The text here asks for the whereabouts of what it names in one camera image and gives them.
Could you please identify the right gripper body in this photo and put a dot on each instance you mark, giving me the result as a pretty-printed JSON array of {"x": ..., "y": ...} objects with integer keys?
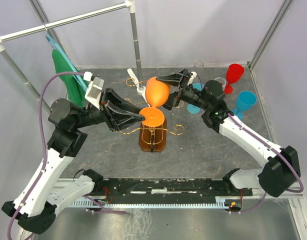
[{"x": 176, "y": 97}]

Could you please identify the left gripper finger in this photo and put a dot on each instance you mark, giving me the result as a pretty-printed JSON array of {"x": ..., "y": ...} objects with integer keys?
[
  {"x": 125, "y": 120},
  {"x": 116, "y": 103}
]

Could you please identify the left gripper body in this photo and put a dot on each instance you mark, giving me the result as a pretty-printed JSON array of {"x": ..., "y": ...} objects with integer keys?
[{"x": 102, "y": 108}]

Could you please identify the orange wine glass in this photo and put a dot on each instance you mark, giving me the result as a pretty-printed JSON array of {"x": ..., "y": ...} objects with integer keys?
[{"x": 156, "y": 95}]

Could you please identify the light blue back glass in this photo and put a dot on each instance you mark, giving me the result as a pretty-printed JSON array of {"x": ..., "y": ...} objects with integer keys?
[{"x": 191, "y": 108}]

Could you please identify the clear wine glass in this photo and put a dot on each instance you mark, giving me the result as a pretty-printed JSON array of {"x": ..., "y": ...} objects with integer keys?
[
  {"x": 221, "y": 80},
  {"x": 199, "y": 64}
]

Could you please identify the red wine glass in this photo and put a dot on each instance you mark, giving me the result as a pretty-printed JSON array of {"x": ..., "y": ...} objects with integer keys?
[{"x": 234, "y": 73}]

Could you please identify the blue front wine glass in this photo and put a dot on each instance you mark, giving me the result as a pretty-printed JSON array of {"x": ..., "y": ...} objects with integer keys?
[{"x": 245, "y": 101}]

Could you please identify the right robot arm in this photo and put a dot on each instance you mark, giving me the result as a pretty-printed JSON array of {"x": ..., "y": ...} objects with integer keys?
[{"x": 279, "y": 170}]

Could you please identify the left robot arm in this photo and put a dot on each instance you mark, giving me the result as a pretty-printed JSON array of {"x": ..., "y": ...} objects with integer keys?
[{"x": 36, "y": 208}]

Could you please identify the brown wooden rack base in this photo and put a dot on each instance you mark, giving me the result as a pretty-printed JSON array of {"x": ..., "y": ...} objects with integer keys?
[{"x": 153, "y": 139}]

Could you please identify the green cloth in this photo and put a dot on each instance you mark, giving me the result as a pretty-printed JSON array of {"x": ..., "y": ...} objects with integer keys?
[{"x": 75, "y": 91}]

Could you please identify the blue clothes hanger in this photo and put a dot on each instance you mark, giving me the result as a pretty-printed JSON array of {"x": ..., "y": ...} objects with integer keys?
[{"x": 57, "y": 47}]

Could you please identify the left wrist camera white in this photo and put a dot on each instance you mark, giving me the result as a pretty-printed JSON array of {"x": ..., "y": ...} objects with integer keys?
[{"x": 94, "y": 88}]

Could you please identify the gold wire glass rack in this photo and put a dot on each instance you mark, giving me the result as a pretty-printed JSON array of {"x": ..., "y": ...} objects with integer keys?
[{"x": 177, "y": 130}]

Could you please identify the light blue cable duct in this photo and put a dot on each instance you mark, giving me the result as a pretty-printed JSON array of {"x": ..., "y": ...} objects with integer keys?
[{"x": 220, "y": 203}]

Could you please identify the silver clothes rail frame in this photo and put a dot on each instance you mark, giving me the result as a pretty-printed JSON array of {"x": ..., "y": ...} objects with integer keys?
[{"x": 100, "y": 40}]

